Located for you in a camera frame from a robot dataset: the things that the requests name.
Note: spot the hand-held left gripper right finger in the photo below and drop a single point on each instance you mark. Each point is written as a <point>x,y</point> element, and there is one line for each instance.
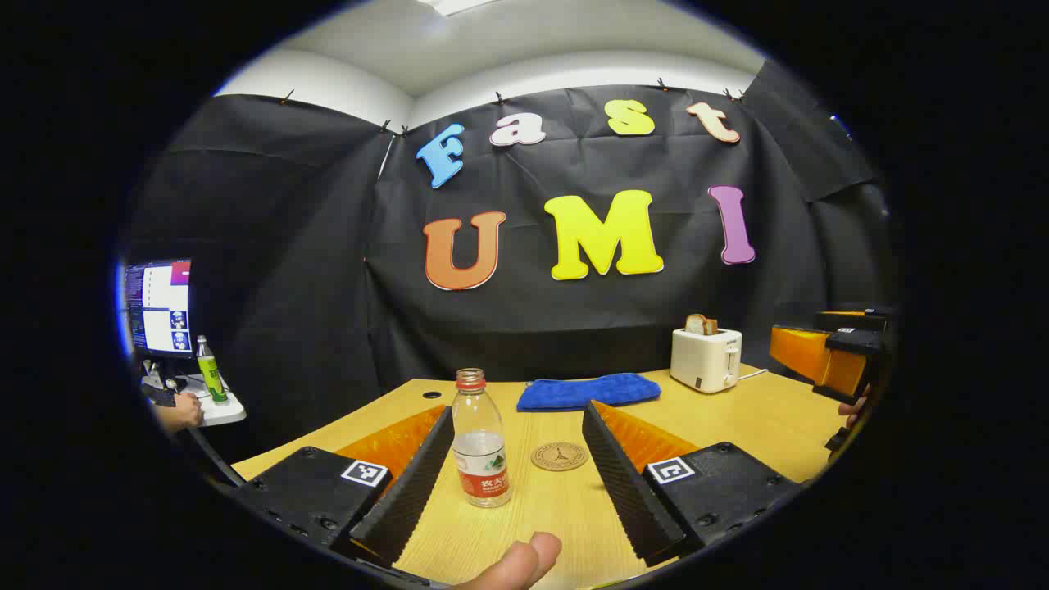
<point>623,483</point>

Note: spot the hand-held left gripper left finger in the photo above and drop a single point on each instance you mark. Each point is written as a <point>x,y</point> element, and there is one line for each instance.
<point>414,483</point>

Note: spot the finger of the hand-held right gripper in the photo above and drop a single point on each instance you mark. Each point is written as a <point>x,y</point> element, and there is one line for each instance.
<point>807,356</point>
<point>852,319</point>

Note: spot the round wooden coaster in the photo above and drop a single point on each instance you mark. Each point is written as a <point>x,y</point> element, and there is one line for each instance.
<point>560,456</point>

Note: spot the clear plastic water bottle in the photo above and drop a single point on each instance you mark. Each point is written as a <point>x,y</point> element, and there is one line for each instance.
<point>482,459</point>

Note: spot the green drink bottle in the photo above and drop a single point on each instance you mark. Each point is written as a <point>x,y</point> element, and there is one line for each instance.
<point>212,377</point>

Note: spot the blue towel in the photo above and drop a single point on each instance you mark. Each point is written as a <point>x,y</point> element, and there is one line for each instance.
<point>590,391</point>

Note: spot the white toaster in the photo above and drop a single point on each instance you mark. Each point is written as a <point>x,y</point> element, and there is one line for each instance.
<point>703,360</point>

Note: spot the bread slice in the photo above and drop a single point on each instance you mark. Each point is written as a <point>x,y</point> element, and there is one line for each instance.
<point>701,325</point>

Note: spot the black backdrop cloth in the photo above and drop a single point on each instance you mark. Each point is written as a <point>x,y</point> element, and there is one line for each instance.
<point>328,246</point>

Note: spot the computer monitor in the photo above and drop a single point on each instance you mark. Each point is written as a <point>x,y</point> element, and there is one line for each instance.
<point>160,307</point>

